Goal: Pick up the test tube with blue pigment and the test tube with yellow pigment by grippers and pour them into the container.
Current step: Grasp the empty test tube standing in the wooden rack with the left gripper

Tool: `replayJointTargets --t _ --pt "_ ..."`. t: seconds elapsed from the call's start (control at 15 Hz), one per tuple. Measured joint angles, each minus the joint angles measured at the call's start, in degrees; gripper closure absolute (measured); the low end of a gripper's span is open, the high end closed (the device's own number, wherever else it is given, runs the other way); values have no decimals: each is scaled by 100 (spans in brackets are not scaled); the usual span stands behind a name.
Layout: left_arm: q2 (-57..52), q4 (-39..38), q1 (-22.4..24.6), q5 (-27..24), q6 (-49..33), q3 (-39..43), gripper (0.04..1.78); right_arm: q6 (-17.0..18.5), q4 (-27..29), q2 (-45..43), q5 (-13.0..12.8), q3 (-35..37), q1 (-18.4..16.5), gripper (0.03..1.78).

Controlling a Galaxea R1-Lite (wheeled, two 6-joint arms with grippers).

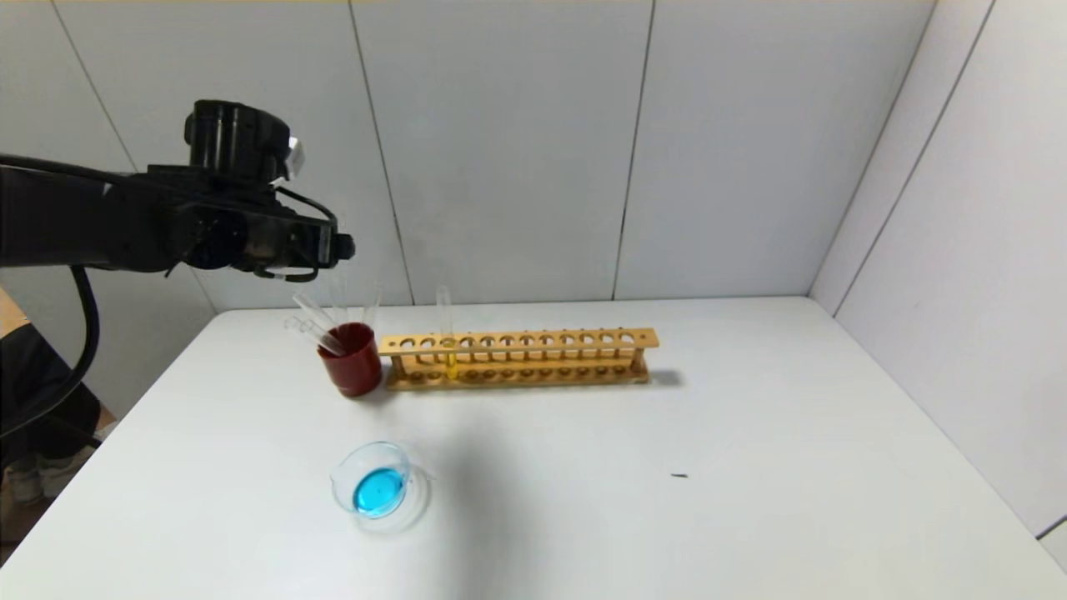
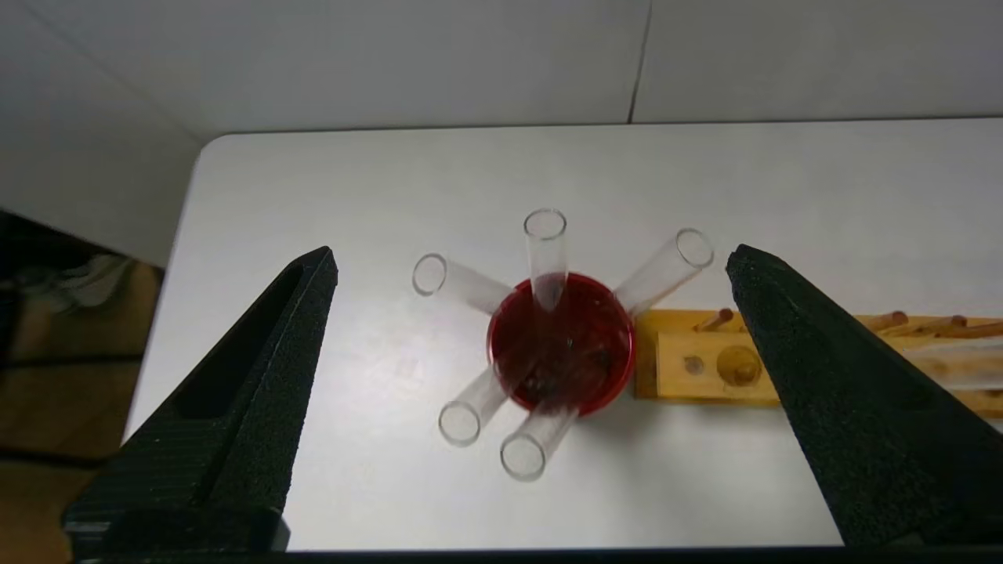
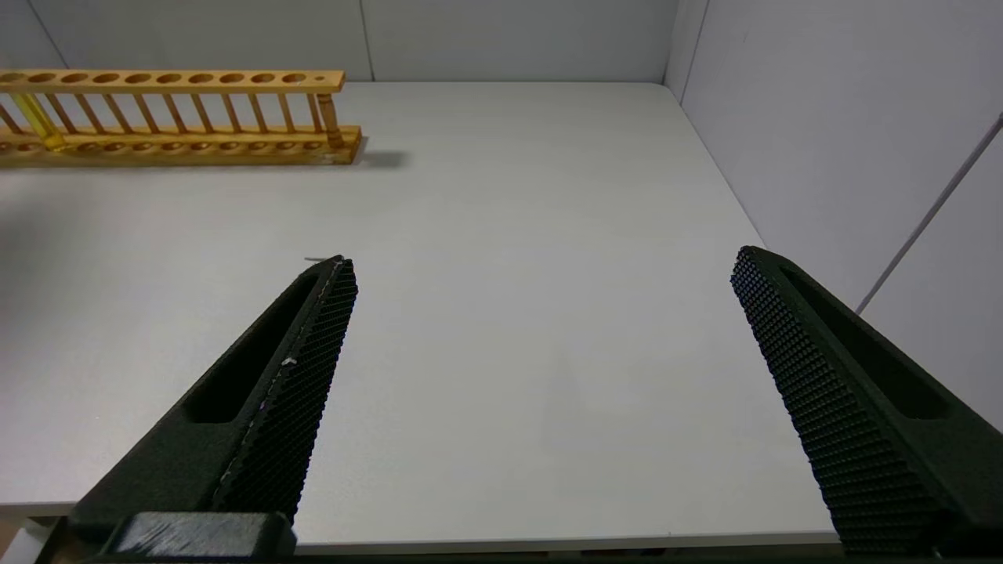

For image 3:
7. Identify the wooden test tube rack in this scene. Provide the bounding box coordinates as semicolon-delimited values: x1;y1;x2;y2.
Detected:
0;69;365;167

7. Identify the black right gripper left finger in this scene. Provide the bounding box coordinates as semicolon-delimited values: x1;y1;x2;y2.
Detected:
39;255;359;561

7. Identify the yellow pigment glass test tube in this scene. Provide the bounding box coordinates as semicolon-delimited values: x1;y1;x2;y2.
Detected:
12;92;67;151

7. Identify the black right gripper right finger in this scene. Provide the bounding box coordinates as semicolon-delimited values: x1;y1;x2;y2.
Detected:
730;245;1003;564

